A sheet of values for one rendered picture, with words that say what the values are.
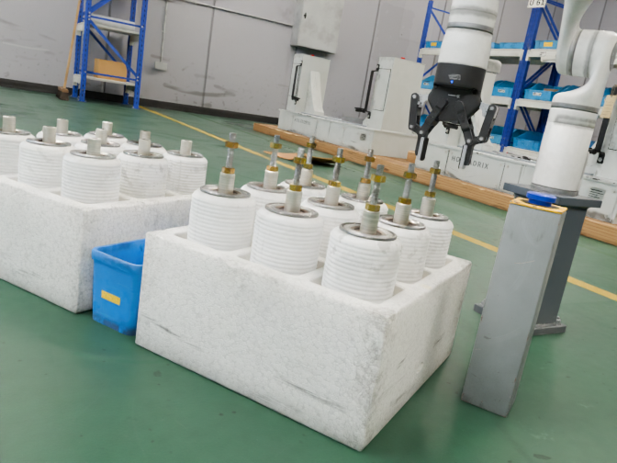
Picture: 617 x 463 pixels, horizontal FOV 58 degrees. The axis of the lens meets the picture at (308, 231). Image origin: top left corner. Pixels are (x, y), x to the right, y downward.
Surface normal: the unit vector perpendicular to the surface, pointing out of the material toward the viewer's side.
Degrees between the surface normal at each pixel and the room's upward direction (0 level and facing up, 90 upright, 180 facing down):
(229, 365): 90
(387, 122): 90
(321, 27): 90
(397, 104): 90
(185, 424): 0
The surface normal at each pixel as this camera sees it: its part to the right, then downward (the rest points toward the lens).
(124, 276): -0.50, 0.15
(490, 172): -0.86, -0.03
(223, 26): 0.48, 0.28
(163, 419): 0.16, -0.96
